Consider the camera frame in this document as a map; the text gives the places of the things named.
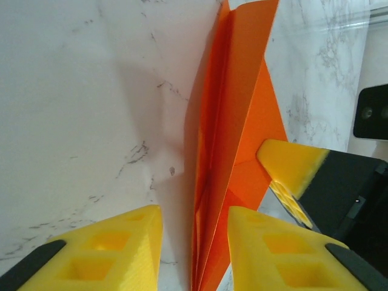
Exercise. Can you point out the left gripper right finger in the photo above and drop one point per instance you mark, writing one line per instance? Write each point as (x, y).
(288, 260)

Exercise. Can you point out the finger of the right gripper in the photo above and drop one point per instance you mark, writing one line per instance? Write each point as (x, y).
(288, 201)
(327, 188)

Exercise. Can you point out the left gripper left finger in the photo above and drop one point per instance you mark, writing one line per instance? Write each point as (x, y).
(106, 260)

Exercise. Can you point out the orange paper sheet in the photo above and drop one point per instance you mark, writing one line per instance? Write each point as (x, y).
(242, 60)

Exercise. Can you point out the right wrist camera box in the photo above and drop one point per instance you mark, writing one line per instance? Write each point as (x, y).
(369, 115)

